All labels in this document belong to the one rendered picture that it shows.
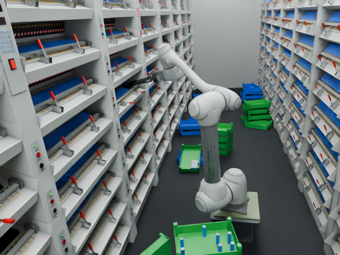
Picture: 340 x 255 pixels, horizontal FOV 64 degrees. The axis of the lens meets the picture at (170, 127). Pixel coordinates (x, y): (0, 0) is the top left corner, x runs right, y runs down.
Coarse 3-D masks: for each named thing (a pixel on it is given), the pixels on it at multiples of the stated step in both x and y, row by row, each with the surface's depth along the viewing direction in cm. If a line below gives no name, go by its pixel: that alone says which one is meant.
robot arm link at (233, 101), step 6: (216, 90) 166; (222, 90) 160; (228, 90) 162; (228, 96) 157; (234, 96) 157; (228, 102) 157; (234, 102) 156; (240, 102) 159; (228, 108) 160; (234, 108) 158
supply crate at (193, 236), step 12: (180, 228) 143; (192, 228) 144; (216, 228) 144; (228, 228) 143; (192, 240) 139; (204, 240) 139; (180, 252) 124; (192, 252) 132; (204, 252) 132; (216, 252) 125; (228, 252) 125; (240, 252) 125
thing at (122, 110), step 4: (128, 80) 223; (132, 80) 222; (140, 84) 222; (144, 84) 222; (140, 88) 223; (144, 88) 223; (132, 96) 202; (136, 96) 204; (140, 96) 214; (124, 100) 191; (128, 100) 193; (132, 100) 195; (136, 100) 204; (128, 104) 186; (132, 104) 196; (120, 108) 177; (124, 108) 179; (128, 108) 188; (120, 112) 172; (124, 112) 182; (120, 116) 175
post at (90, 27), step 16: (96, 0) 140; (96, 16) 140; (64, 32) 145; (80, 32) 144; (96, 32) 142; (96, 64) 149; (112, 80) 160; (112, 128) 162; (128, 176) 185; (128, 208) 185; (128, 240) 195
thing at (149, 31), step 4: (144, 24) 271; (148, 24) 271; (144, 28) 249; (148, 28) 257; (152, 28) 254; (156, 28) 271; (144, 32) 230; (148, 32) 249; (152, 32) 254; (156, 32) 263; (144, 36) 222; (148, 36) 235; (152, 36) 249; (156, 36) 265; (144, 40) 226
